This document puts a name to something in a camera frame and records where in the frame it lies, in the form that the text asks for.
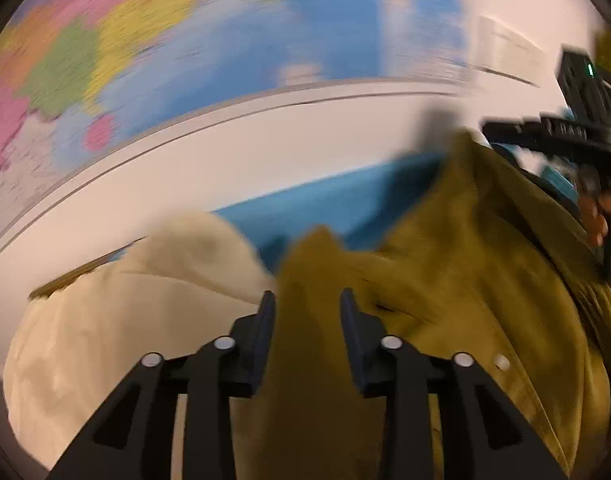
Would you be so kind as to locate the mustard olive button shirt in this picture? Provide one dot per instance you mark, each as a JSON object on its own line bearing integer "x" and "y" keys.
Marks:
{"x": 486, "y": 263}

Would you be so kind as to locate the colourful wall map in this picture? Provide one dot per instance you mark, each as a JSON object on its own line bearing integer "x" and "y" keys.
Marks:
{"x": 80, "y": 77}

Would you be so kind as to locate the cream folded garment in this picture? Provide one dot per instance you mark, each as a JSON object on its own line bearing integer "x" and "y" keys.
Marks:
{"x": 171, "y": 292}

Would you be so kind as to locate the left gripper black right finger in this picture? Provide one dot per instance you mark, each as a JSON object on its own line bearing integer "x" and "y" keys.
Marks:
{"x": 444, "y": 417}

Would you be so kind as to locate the blue bed sheet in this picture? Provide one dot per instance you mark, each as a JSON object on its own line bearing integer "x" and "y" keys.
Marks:
{"x": 359, "y": 206}

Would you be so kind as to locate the white wall socket panel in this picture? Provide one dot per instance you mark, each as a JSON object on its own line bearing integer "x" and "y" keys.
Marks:
{"x": 506, "y": 53}

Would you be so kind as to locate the right hand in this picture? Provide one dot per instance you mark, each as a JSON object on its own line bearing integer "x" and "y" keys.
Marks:
{"x": 594, "y": 212}

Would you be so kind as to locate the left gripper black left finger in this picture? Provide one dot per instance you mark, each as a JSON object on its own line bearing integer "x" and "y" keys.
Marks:
{"x": 165, "y": 410}

